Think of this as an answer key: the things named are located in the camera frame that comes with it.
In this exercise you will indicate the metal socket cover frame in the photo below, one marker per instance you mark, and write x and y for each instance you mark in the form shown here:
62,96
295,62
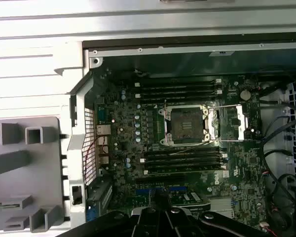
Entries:
242,123

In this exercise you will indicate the RAM slot with white latches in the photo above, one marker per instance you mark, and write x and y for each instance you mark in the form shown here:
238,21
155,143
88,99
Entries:
177,82
182,169
177,93
182,158

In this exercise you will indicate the grey parts rack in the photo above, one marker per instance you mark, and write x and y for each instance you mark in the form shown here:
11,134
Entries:
44,177

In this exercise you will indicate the green motherboard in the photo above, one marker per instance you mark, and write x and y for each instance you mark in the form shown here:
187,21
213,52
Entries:
236,158

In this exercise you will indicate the silver network port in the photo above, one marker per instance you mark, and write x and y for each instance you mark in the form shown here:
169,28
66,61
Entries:
104,130

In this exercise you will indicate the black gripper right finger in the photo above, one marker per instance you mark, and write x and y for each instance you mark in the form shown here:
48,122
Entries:
171,222

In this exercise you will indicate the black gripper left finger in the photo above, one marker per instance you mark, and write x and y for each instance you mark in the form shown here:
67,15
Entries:
158,217

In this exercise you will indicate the black open PC case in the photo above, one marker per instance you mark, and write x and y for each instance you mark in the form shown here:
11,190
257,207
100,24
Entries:
76,143

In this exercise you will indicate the RAM slot with black latches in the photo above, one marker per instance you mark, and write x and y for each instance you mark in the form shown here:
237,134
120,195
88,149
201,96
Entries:
177,88
162,151
182,163
177,99

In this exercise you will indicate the thin metal locking lever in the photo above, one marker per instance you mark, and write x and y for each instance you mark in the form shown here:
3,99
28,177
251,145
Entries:
165,108
191,148

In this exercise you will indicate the silver USB port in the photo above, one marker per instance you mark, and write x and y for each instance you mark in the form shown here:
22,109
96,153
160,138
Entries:
103,143

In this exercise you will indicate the CPU socket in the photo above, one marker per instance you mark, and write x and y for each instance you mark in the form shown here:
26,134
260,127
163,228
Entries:
185,123

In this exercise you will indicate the blue serial port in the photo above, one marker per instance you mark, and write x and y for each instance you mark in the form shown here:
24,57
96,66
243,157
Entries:
101,114

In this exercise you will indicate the black expansion slot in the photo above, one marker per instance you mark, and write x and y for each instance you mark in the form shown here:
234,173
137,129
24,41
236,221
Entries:
160,180

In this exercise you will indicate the round coin battery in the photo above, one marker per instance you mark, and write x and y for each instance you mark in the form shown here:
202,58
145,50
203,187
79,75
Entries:
245,94

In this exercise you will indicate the silver chipset heat sink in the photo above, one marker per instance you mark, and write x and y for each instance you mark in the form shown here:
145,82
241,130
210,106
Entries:
220,205

